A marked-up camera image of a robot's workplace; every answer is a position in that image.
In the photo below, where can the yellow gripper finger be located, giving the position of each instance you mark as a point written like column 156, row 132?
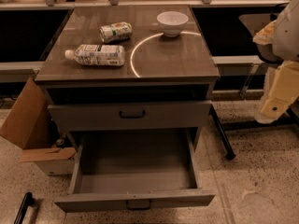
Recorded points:
column 280, row 90

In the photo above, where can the clear plastic water bottle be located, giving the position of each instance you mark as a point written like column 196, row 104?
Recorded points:
column 100, row 55

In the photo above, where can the closed grey top drawer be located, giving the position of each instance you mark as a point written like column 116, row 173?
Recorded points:
column 130, row 116

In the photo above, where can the grey drawer cabinet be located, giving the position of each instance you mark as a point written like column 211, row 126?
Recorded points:
column 157, row 68

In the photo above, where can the open grey middle drawer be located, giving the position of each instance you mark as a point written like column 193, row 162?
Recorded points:
column 134, row 170

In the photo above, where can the black chair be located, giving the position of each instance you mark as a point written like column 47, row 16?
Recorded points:
column 258, row 38

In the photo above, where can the white ceramic bowl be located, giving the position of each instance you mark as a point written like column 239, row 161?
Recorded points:
column 172, row 23

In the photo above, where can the crushed green drink can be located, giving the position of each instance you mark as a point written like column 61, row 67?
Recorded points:
column 115, row 32

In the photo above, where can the brown cardboard box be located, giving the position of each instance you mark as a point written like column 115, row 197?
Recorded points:
column 29, row 127

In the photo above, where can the black floor handle bar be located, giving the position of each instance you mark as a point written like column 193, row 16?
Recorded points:
column 27, row 201

